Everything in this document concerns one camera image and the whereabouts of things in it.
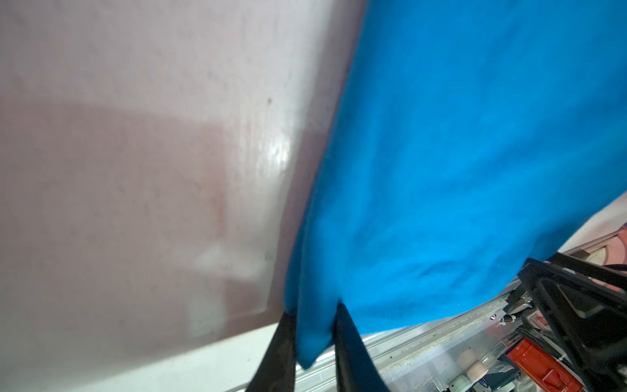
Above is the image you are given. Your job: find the blue t shirt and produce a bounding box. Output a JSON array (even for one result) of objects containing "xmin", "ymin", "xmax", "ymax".
[{"xmin": 284, "ymin": 1, "xmax": 626, "ymax": 368}]

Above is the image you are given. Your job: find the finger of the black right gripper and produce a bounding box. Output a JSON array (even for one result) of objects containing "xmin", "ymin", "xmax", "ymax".
[
  {"xmin": 548, "ymin": 253, "xmax": 626, "ymax": 291},
  {"xmin": 519, "ymin": 259, "xmax": 626, "ymax": 391}
]

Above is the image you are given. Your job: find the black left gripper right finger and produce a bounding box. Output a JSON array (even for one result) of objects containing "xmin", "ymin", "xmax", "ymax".
[{"xmin": 333, "ymin": 303, "xmax": 390, "ymax": 392}]

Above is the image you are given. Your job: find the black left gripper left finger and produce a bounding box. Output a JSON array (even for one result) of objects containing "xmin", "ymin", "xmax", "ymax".
[{"xmin": 246, "ymin": 313, "xmax": 297, "ymax": 392}]

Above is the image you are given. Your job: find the red electronics module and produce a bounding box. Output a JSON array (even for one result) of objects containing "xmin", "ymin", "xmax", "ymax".
[{"xmin": 506, "ymin": 338, "xmax": 584, "ymax": 392}]

